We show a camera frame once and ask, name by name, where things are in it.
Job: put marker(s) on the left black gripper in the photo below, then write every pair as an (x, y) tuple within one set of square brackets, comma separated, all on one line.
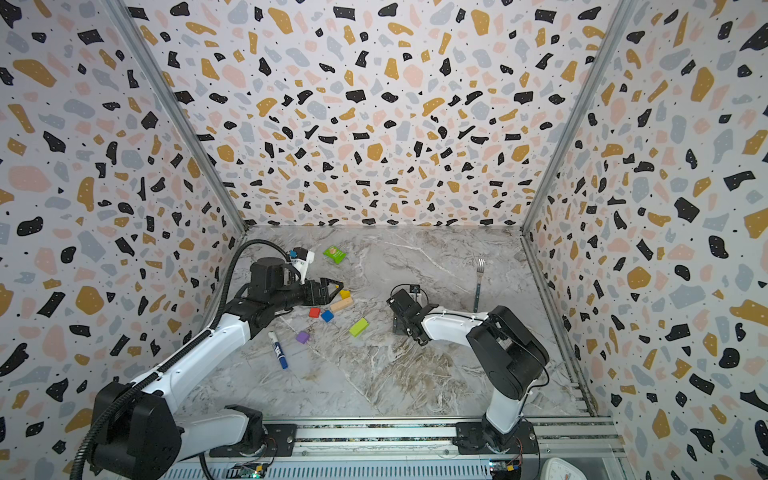
[(323, 298)]

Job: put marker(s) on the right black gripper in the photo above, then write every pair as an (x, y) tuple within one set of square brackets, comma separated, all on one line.
[(405, 311)]

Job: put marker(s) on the natural wood block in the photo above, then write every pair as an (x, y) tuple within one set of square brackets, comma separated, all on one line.
[(341, 305)]

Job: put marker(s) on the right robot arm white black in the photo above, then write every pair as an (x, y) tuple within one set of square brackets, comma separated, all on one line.
[(511, 357)]

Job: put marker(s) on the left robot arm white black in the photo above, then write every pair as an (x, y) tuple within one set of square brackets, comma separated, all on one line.
[(135, 432)]

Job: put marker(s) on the blue cube block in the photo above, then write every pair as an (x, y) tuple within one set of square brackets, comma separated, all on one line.
[(327, 315)]

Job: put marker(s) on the lime green block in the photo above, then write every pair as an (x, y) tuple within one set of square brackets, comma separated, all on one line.
[(359, 327)]

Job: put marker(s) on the green snack packet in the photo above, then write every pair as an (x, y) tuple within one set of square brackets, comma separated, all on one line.
[(335, 254)]

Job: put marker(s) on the blue marker pen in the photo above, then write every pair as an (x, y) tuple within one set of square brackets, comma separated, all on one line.
[(278, 350)]

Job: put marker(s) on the white object bottom right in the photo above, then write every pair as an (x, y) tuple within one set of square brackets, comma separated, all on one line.
[(560, 469)]

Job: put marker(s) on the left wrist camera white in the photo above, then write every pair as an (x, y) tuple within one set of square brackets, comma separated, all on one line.
[(301, 259)]

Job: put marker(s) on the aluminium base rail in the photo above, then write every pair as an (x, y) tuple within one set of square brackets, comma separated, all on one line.
[(414, 448)]

